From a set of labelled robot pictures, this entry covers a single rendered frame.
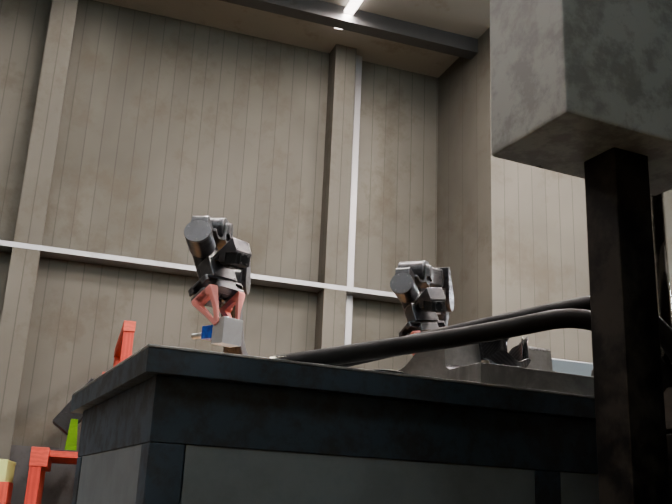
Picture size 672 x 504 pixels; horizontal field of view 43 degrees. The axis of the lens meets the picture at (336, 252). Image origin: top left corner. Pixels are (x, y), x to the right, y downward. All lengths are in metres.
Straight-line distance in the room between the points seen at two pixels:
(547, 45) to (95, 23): 10.70
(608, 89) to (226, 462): 0.71
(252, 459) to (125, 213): 9.54
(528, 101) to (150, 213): 9.72
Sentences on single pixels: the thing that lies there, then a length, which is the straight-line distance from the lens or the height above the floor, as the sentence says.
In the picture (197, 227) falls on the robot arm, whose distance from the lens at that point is 1.79.
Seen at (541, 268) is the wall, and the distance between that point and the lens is 10.76.
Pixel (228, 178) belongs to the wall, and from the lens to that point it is 11.09.
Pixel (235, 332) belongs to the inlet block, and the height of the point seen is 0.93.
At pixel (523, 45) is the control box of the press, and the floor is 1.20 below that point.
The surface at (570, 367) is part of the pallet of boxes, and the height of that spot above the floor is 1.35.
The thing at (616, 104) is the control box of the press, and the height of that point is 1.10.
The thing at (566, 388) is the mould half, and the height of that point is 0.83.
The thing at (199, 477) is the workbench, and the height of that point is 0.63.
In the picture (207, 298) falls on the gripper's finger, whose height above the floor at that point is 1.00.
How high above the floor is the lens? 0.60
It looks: 17 degrees up
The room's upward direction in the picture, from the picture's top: 3 degrees clockwise
